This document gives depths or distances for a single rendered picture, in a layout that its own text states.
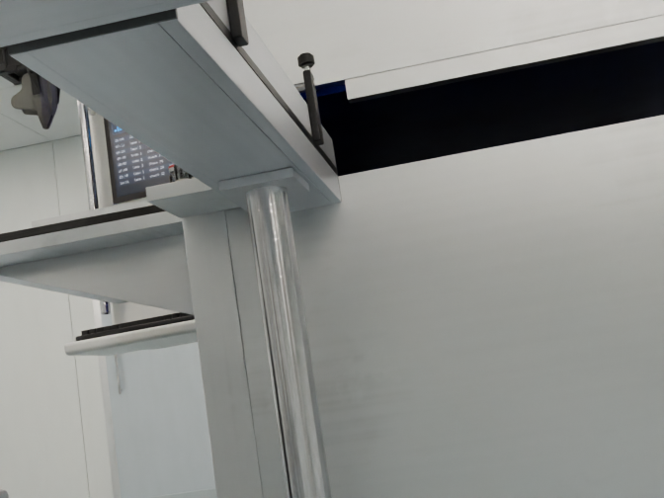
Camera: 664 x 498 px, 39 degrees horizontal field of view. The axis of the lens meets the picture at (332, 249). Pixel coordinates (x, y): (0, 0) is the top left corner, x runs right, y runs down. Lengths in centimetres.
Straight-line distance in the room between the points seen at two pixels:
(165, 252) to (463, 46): 54
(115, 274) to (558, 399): 69
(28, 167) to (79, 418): 203
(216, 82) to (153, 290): 72
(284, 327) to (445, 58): 48
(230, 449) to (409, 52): 60
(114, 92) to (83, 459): 681
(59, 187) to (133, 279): 631
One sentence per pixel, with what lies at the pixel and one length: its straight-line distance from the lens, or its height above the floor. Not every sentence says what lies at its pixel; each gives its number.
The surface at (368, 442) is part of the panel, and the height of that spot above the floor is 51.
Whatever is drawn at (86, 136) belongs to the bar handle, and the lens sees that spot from 256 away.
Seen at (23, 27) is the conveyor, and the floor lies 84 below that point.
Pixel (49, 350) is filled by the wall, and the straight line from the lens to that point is 765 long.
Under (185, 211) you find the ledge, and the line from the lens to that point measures 132.
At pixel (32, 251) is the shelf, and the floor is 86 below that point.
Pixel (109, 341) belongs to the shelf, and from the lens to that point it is 226.
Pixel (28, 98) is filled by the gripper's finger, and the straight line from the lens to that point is 163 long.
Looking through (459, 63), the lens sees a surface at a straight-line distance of 134.
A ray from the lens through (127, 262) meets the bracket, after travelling 149.
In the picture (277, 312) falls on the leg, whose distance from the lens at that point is 108.
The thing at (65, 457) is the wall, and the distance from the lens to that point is 760.
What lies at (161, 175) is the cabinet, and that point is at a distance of 250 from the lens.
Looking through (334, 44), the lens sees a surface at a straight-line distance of 137.
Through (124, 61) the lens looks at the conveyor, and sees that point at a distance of 73.
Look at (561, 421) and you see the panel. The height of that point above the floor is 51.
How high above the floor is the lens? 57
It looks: 9 degrees up
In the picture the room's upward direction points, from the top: 9 degrees counter-clockwise
